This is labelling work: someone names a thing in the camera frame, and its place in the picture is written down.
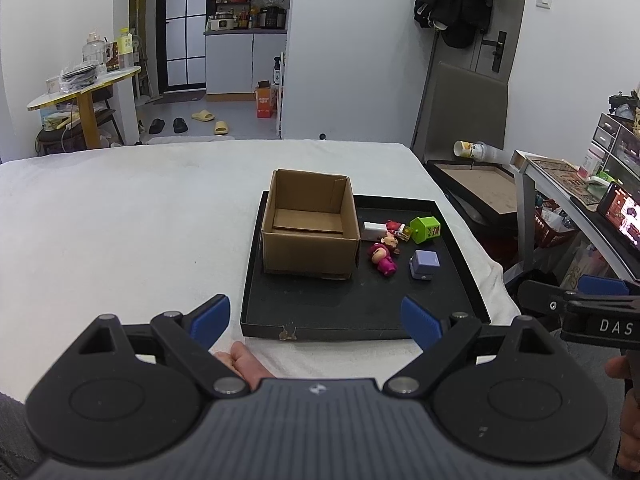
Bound white kitchen cabinet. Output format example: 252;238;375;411
204;30;288;100

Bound stack of plates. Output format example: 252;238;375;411
58;61;100;93

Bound yellow slipper right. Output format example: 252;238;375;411
214;120;229;136

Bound yellow slipper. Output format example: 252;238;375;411
214;120;229;136
191;110;215;122

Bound black tray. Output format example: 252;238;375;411
240;192;490;341

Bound magenta dinosaur figurine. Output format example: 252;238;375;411
368;235;398;278

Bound black slipper left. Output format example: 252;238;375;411
149;118;165;136

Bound orange carton box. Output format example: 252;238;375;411
255;80;276;119

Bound yellow drink bottle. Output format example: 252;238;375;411
118;27;134;56

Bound brown cardboard box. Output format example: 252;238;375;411
262;169;360;280

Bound white rice cooker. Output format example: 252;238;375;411
206;12;236;32

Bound black door handle lock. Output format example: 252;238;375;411
480;30;508;73

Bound black framed corkboard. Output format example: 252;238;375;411
425;160;518;235

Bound yellow slipper left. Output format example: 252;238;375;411
191;110;215;122

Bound person's right hand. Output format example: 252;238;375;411
605;356;640;474

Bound yellow round side table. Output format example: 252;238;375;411
27;66;141;150

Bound stacked paper cups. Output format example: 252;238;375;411
452;141;512;165

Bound grey drawer organizer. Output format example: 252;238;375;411
592;114;639;182

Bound green house toy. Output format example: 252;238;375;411
409;216;442;245

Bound clear glass jar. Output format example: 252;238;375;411
82;32;106;65

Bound purple cube toy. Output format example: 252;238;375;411
409;249;440;281

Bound black slipper right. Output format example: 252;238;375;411
172;117;189;134

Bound person's left hand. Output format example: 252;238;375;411
214;341;273;390

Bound metal desk with clutter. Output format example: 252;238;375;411
510;150;639;284

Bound black slipper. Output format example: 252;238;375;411
172;117;189;134
149;118;165;136

